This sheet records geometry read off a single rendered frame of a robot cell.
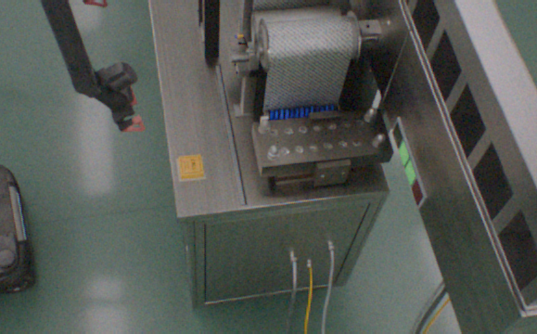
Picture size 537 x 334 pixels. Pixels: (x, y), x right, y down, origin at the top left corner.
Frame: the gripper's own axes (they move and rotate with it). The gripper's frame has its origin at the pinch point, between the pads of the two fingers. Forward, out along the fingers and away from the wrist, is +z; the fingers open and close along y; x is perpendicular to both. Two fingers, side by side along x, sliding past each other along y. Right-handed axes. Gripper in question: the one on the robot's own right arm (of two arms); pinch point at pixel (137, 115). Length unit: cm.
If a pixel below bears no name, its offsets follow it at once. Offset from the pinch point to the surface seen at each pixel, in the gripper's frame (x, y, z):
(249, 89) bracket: -29.7, 1.5, 18.0
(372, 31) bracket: -70, -7, 12
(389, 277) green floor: -28, -37, 136
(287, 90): -41.0, -7.9, 14.8
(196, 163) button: -5.8, -13.2, 17.4
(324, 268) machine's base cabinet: -13, -36, 92
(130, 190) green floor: 56, 36, 89
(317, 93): -48, -9, 22
